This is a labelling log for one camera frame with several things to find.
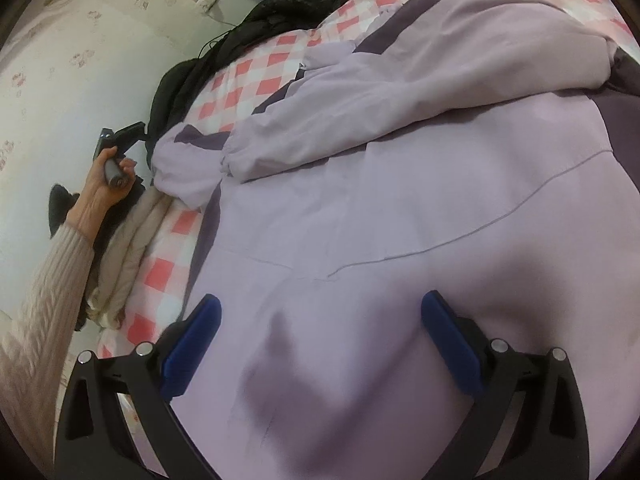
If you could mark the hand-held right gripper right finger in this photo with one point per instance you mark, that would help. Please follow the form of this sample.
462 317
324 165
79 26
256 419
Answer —
447 345

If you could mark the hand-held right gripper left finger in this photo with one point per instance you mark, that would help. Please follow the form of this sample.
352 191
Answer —
192 345

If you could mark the lilac and purple jacket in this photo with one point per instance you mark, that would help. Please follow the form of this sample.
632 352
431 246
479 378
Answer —
400 185

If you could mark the person's left forearm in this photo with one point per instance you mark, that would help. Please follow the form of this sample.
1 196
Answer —
40 320

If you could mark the person's left hand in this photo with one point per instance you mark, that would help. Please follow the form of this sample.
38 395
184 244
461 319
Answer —
102 192

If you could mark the dark cloth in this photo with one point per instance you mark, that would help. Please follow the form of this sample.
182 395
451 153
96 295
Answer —
60 207

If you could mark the beige folded cloth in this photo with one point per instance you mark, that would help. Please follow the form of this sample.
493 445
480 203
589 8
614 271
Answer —
127 255

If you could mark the pink checkered bed sheet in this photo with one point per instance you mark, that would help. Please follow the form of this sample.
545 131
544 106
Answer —
250 80

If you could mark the black padded jacket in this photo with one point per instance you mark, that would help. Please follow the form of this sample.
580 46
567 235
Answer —
280 10

